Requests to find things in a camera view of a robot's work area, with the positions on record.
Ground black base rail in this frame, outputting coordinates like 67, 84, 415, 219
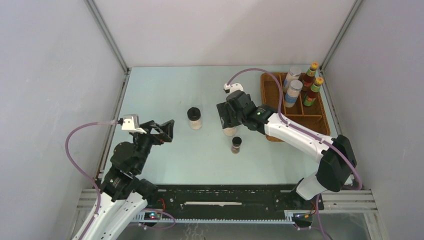
147, 184, 324, 222

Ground blue-label silver-lid jar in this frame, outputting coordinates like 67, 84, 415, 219
284, 80, 303, 108
282, 66, 302, 93

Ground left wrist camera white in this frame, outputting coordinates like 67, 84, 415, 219
121, 114, 147, 134

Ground aluminium corner frame left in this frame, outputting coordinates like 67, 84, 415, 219
84, 0, 130, 75

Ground large black-lid jar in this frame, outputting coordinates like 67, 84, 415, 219
222, 126, 237, 137

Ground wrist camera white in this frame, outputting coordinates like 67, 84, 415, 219
223, 83, 244, 94
121, 114, 147, 134

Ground yellow-cap sauce bottle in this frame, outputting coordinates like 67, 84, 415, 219
302, 62, 320, 91
302, 77, 325, 107

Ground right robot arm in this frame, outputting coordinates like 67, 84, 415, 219
216, 90, 357, 209

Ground wicker divided basket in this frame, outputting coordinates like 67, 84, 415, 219
260, 73, 331, 136

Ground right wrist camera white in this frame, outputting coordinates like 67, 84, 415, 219
223, 83, 244, 94

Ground aluminium corner frame right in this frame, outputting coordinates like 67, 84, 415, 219
320, 0, 365, 73

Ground front black-lid spice jar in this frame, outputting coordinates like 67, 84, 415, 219
231, 136, 242, 154

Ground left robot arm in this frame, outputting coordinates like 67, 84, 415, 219
65, 114, 175, 240

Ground black-spout-lid jar white beads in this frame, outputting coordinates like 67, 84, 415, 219
187, 107, 203, 130

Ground aluminium corner frame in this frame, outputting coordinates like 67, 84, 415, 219
84, 0, 130, 75
320, 0, 365, 73

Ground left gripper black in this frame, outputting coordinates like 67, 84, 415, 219
133, 119, 175, 172

